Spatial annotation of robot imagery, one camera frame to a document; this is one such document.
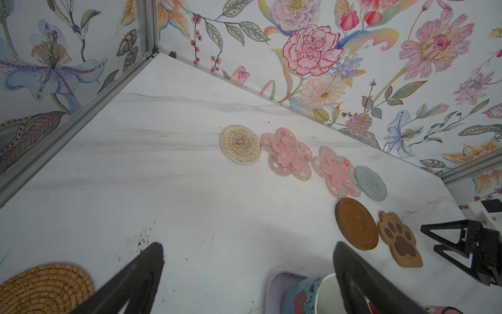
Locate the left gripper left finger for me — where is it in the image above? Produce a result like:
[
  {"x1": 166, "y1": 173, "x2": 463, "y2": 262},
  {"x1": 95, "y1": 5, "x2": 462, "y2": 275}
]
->
[{"x1": 72, "y1": 242, "x2": 164, "y2": 313}]

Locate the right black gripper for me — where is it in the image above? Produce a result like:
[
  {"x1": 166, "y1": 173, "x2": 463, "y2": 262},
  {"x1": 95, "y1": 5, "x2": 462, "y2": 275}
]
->
[{"x1": 420, "y1": 220, "x2": 501, "y2": 287}]

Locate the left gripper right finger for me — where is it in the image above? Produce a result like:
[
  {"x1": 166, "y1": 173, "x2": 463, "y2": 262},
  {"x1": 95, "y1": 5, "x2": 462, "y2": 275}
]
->
[{"x1": 333, "y1": 242, "x2": 426, "y2": 313}]

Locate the brown paw cork coaster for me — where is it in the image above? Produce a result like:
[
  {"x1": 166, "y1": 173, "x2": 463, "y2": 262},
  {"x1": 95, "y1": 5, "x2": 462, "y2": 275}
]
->
[{"x1": 377, "y1": 211, "x2": 423, "y2": 268}]

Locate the brown round wooden coaster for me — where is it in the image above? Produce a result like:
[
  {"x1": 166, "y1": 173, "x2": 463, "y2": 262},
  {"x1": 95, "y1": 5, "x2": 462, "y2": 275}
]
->
[{"x1": 335, "y1": 198, "x2": 379, "y2": 251}]

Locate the woven rattan round coaster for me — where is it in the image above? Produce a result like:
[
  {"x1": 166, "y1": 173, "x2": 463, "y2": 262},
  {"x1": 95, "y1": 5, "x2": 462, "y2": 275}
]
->
[{"x1": 1, "y1": 262, "x2": 95, "y2": 313}]

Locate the grey blue woven coaster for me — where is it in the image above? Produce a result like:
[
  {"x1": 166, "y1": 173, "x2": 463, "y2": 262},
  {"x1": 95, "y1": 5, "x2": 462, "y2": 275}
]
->
[{"x1": 354, "y1": 166, "x2": 388, "y2": 201}]

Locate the pink flower coaster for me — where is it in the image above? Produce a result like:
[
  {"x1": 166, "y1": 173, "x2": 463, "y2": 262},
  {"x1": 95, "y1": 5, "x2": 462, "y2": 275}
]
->
[
  {"x1": 261, "y1": 128, "x2": 313, "y2": 181},
  {"x1": 311, "y1": 146, "x2": 362, "y2": 199}
]

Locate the multicolour embroidered round coaster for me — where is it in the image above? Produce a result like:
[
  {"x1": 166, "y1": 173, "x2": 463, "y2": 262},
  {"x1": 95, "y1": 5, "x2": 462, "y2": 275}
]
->
[{"x1": 219, "y1": 125, "x2": 261, "y2": 165}]

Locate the blue mug white inside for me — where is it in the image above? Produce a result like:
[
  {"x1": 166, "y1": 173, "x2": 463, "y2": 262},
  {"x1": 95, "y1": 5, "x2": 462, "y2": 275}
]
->
[{"x1": 280, "y1": 273, "x2": 346, "y2": 314}]

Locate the pink tall mug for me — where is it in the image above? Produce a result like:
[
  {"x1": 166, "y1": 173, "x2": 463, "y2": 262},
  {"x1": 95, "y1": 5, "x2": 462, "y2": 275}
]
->
[{"x1": 422, "y1": 306, "x2": 463, "y2": 314}]

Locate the lavender serving tray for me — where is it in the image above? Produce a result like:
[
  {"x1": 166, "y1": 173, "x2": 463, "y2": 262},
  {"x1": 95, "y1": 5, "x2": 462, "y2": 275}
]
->
[{"x1": 263, "y1": 271, "x2": 307, "y2": 314}]

